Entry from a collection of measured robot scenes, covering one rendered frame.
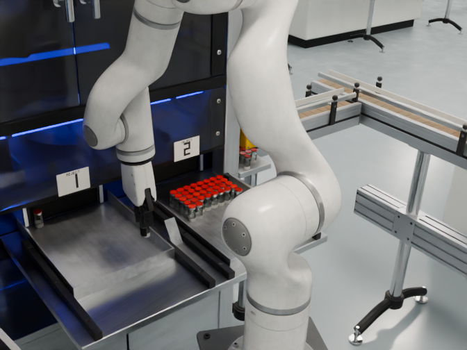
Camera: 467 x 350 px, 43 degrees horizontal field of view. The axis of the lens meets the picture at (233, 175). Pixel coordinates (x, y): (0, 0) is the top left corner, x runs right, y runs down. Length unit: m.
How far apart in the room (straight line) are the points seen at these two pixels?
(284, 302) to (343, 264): 1.96
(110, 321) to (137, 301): 0.08
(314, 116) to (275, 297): 1.22
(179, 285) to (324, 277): 1.59
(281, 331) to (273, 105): 0.41
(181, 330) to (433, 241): 0.99
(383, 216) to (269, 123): 1.60
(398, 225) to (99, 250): 1.32
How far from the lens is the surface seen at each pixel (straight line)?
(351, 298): 2.81
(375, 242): 3.22
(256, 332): 1.12
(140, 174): 1.30
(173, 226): 1.52
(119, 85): 1.17
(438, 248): 2.37
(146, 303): 1.35
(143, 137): 1.27
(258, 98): 0.93
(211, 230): 1.58
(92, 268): 1.46
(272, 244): 0.93
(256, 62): 0.93
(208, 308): 2.08
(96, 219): 1.64
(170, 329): 2.02
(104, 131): 1.20
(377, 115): 2.33
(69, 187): 1.55
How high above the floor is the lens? 1.76
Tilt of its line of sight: 28 degrees down
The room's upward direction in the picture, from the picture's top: 2 degrees clockwise
